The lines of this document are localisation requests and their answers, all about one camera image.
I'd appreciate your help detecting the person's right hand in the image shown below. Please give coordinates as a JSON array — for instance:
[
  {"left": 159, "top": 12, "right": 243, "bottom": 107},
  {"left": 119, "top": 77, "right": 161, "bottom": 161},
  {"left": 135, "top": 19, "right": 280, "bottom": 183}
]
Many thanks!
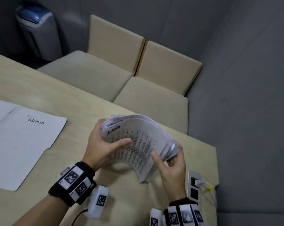
[{"left": 151, "top": 145, "right": 187, "bottom": 202}]

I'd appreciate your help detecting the person's left hand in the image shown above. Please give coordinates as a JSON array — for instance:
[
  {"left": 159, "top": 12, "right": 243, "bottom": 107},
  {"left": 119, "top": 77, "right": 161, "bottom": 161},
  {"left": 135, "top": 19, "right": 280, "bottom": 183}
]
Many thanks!
[{"left": 82, "top": 119, "right": 133, "bottom": 172}]

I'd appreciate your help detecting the stack of printed papers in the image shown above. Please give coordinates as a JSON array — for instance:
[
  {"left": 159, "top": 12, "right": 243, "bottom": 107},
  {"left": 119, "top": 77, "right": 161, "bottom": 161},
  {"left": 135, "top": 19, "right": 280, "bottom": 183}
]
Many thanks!
[{"left": 101, "top": 114, "right": 179, "bottom": 183}]

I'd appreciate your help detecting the person's left forearm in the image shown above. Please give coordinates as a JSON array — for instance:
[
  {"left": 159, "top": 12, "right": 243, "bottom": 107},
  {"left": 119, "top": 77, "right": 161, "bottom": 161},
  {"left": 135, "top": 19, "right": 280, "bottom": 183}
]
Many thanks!
[{"left": 0, "top": 195, "right": 70, "bottom": 226}]

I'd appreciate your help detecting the silver table socket panel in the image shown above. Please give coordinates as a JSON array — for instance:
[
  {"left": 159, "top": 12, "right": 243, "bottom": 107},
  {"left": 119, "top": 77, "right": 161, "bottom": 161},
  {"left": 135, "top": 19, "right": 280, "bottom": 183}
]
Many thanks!
[{"left": 187, "top": 171, "right": 202, "bottom": 205}]

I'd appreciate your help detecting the beige sofa seat cushion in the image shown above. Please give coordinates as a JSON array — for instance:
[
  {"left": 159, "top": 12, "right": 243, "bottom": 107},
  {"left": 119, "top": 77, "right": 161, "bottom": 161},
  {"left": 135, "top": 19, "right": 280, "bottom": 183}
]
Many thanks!
[
  {"left": 113, "top": 77, "right": 189, "bottom": 135},
  {"left": 37, "top": 50, "right": 133, "bottom": 103}
]

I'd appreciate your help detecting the black wristband with marker blocks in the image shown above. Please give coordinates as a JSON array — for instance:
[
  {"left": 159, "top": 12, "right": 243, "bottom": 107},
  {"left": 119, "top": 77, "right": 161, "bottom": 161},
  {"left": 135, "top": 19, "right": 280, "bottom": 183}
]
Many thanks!
[
  {"left": 48, "top": 161, "right": 97, "bottom": 207},
  {"left": 164, "top": 197, "right": 205, "bottom": 226}
]

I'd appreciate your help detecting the beige sofa back cushion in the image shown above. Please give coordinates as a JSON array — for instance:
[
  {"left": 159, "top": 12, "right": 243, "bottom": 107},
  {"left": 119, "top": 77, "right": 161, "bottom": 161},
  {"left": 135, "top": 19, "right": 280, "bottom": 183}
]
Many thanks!
[
  {"left": 135, "top": 40, "right": 203, "bottom": 96},
  {"left": 87, "top": 14, "right": 146, "bottom": 76}
]

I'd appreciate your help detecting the white folder with handwritten label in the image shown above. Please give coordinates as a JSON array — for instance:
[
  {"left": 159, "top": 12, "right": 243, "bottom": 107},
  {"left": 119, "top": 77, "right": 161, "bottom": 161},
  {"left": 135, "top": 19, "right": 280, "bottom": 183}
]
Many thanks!
[{"left": 0, "top": 105, "right": 67, "bottom": 191}]

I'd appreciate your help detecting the plain white folder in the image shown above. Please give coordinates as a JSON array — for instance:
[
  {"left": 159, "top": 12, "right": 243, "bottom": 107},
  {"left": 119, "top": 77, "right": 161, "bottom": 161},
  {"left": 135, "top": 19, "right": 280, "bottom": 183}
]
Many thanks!
[{"left": 0, "top": 97, "right": 19, "bottom": 130}]

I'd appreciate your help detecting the grey bin with blue lid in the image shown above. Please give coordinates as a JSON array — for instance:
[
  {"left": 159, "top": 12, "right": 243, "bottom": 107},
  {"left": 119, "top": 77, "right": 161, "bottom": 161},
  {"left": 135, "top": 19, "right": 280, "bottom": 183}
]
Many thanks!
[{"left": 15, "top": 4, "right": 63, "bottom": 62}]

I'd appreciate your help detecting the white cable with yellow tag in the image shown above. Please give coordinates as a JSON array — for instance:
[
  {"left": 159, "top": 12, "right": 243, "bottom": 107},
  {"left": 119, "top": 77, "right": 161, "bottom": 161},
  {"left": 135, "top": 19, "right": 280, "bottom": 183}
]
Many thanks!
[{"left": 196, "top": 180, "right": 218, "bottom": 210}]

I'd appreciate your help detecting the white wrist camera with marker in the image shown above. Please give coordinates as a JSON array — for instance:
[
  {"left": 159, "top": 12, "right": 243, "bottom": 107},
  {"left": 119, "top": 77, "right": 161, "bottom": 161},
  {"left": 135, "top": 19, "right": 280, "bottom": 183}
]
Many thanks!
[
  {"left": 84, "top": 185, "right": 109, "bottom": 220},
  {"left": 149, "top": 208, "right": 166, "bottom": 226}
]

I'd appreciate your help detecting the black cable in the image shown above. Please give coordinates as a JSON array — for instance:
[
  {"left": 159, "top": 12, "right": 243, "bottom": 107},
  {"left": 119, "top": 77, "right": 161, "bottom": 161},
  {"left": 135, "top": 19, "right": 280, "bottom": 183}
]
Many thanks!
[{"left": 71, "top": 209, "right": 89, "bottom": 226}]

